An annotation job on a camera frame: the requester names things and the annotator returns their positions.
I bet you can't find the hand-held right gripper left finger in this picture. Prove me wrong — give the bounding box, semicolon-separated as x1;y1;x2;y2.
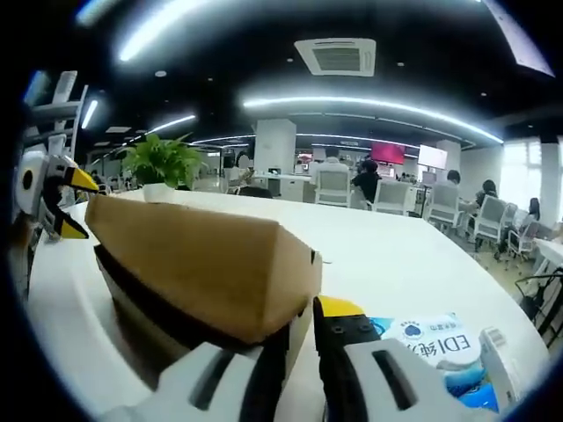
99;327;292;422

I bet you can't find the row of white office chairs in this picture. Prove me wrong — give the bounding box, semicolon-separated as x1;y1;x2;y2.
314;169;542;265

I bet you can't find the ceiling air conditioner vent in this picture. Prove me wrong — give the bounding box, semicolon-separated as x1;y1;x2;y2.
293;38;378;78

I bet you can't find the brown cardboard shoe box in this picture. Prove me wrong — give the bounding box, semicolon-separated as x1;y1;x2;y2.
84;193;325;383

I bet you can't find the soft blue wet wipes pack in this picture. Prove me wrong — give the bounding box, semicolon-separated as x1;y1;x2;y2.
367;311;486;384

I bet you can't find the pale pink screen on stand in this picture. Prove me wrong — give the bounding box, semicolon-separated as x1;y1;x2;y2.
417;143;449;169

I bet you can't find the black tripod stand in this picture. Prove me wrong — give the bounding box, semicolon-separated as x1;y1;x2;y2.
514;267;563;338

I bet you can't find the green plant in white pot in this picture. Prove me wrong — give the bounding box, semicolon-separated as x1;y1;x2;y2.
121;133;208;204

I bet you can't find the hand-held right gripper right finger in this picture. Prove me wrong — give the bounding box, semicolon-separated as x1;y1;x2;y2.
311;295;468;422

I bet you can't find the curved ceiling light strip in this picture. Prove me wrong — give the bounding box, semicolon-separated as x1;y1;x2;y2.
243;95;505;144

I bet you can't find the magenta display screen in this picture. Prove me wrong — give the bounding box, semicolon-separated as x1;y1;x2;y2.
370;141;406;164

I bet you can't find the white storage shelf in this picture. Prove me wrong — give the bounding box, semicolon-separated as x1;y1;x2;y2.
24;69;89;177

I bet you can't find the white carton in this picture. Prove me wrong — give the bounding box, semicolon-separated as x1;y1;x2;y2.
478;325;532;417

